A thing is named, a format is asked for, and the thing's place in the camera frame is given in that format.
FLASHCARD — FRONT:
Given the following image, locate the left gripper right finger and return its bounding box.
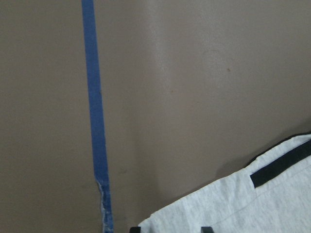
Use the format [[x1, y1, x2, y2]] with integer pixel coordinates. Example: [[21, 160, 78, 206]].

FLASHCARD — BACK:
[[200, 223, 213, 233]]

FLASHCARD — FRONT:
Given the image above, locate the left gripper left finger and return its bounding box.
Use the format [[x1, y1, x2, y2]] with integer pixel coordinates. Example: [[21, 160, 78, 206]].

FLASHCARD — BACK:
[[129, 224, 141, 233]]

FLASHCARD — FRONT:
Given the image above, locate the grey cartoon print t-shirt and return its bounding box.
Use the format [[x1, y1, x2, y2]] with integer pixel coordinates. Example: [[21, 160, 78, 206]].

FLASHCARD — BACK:
[[139, 133, 311, 233]]

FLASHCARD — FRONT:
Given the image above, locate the blue tape line lengthwise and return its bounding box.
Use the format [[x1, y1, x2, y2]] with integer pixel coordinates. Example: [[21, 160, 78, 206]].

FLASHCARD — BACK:
[[82, 0, 114, 233]]

